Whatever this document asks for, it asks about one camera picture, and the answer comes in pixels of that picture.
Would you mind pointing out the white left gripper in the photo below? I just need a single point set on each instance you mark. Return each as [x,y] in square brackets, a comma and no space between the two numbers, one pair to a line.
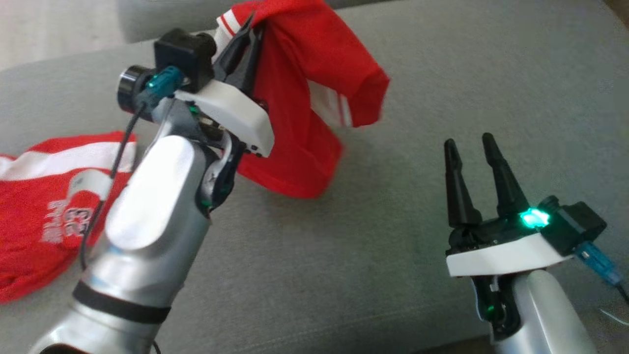
[231,110]

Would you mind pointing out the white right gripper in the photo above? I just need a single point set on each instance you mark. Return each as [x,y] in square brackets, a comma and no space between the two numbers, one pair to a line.
[501,253]

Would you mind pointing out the red Bulls 23 jersey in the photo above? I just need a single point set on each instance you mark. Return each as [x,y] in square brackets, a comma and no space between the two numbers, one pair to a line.
[304,98]

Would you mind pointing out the red white-striped shorts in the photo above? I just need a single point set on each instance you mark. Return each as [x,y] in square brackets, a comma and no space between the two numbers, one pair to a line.
[29,221]

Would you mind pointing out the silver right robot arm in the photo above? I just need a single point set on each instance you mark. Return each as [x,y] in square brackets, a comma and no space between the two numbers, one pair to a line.
[545,314]

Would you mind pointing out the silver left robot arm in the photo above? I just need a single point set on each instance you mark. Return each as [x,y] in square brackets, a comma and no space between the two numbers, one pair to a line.
[147,221]

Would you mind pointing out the grey sofa seat cushion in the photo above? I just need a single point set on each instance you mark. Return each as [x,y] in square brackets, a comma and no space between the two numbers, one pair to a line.
[162,17]

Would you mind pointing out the grey sofa chaise cushion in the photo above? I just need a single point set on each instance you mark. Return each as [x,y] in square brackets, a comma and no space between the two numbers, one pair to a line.
[393,270]

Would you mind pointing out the yellow sofa back cushion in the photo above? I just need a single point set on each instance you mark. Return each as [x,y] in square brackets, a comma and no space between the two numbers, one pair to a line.
[620,7]

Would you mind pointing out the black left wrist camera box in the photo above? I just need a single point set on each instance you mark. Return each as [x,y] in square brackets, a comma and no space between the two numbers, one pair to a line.
[184,56]

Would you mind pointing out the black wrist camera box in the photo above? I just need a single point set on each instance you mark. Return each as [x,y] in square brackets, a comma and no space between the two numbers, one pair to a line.
[572,223]
[184,56]

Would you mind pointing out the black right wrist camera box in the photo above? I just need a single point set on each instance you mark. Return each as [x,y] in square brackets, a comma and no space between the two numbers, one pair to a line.
[572,223]

